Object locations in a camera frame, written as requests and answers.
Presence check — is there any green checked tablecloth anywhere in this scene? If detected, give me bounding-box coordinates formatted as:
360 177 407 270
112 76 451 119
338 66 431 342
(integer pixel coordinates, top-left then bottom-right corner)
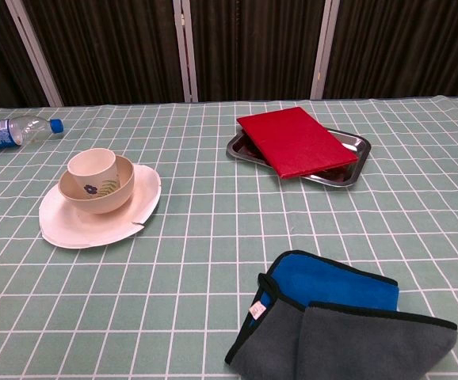
0 93 458 380

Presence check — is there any clear plastic bottle blue cap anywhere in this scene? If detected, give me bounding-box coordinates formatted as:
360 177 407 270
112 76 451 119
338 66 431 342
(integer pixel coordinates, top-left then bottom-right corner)
0 115 64 154

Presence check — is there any white flower print paper cup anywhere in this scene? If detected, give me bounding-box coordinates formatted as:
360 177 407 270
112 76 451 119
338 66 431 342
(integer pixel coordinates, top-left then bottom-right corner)
67 147 119 199

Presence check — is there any white partition frame post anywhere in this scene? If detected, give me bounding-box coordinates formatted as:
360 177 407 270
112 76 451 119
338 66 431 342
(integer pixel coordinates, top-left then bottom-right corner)
5 0 64 108
310 0 341 101
172 0 200 104

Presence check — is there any beige bowl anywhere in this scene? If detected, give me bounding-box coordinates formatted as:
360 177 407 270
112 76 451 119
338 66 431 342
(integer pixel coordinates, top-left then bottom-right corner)
58 154 135 215

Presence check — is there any silver metal tray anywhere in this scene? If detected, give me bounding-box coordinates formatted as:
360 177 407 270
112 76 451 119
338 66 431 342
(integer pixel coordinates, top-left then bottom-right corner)
225 127 372 188

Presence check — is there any white paper plate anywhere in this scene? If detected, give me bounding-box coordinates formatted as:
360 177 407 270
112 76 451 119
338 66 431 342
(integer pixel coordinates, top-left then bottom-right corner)
38 162 162 250

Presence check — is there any red board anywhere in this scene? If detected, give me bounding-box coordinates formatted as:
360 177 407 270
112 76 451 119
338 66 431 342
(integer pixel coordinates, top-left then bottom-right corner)
235 106 360 181

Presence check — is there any blue and grey cloth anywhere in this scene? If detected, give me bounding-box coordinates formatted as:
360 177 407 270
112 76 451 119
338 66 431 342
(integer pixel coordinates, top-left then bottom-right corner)
223 249 458 380

